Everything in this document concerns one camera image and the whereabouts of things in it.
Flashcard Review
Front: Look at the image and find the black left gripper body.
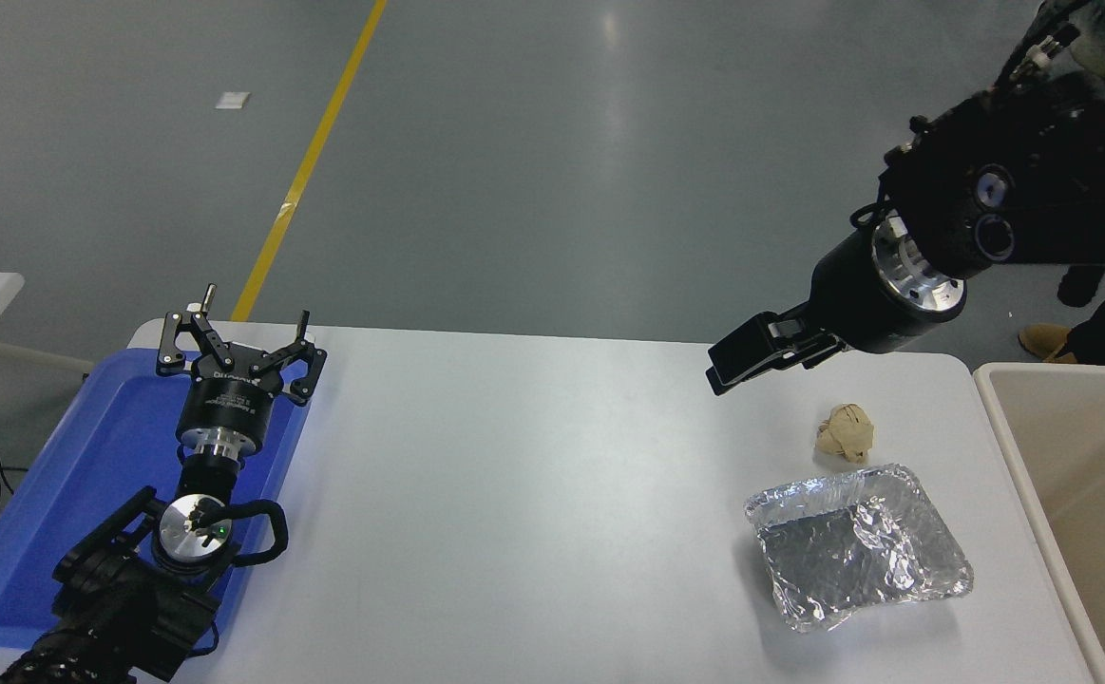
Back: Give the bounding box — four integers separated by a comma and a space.
179, 364, 289, 446

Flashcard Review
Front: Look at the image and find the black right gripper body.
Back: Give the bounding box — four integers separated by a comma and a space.
810, 226, 943, 355

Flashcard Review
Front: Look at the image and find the crumpled tan paper ball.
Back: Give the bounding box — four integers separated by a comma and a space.
815, 404, 875, 465

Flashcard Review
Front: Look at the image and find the blue plastic tray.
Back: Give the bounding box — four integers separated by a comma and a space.
0, 347, 315, 650

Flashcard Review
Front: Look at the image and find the silver foil tray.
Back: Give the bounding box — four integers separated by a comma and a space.
744, 464, 976, 634

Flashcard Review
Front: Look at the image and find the large pale bin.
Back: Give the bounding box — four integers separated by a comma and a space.
973, 362, 1105, 684

